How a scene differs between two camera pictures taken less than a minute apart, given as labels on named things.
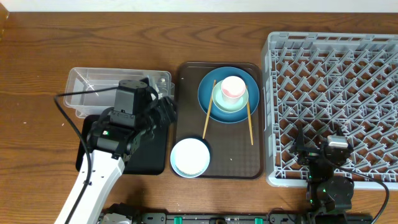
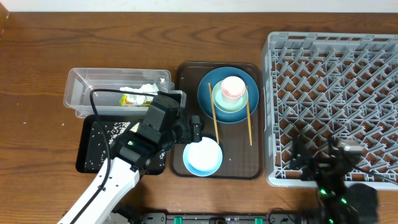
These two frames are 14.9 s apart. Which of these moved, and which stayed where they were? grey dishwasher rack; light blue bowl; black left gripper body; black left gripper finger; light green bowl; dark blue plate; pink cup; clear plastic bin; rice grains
Moved: rice grains; light blue bowl; black left gripper finger; black left gripper body
Stayed: light green bowl; pink cup; grey dishwasher rack; dark blue plate; clear plastic bin
